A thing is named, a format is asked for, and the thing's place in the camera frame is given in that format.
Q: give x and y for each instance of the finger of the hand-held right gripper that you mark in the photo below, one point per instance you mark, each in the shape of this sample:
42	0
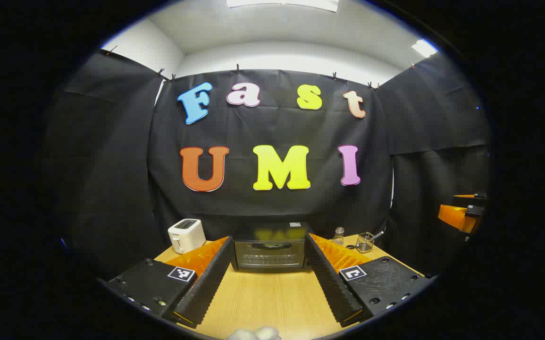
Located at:
479	195
456	217

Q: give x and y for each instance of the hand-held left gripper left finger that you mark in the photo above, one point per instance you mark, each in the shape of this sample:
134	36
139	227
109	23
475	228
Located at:
208	283

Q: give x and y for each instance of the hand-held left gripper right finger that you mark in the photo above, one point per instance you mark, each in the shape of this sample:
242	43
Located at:
331	283

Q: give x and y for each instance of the black electric oven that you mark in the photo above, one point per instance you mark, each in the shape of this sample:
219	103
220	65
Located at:
270	250

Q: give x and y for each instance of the clear glass bottle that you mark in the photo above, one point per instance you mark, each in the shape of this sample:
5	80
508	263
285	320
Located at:
338	236

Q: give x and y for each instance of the white toaster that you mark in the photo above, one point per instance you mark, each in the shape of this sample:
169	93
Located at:
187	236

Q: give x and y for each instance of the metal spoon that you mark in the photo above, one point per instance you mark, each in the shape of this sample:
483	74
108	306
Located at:
377	234

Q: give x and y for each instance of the small ceiling light panel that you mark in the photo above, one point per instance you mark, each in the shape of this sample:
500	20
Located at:
424	48

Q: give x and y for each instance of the large ceiling light panel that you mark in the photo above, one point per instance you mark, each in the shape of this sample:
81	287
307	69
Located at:
281	4

